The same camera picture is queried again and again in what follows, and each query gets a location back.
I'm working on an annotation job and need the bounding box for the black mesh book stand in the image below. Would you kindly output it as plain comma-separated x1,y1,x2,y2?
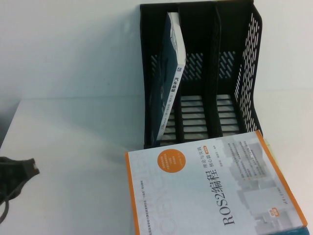
139,0,266,150

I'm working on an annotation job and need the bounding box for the black left camera cable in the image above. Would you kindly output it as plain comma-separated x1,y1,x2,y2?
0,195,11,223

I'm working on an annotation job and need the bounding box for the teal cover book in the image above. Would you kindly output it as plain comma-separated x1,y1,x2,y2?
148,11,186,143

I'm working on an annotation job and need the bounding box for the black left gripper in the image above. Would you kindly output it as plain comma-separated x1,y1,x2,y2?
0,157,41,204

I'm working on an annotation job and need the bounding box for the yellow green mechanical design book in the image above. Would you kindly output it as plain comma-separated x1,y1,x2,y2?
263,137,280,169

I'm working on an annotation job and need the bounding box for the white orange ROS2 book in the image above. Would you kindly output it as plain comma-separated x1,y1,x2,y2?
124,129,308,235

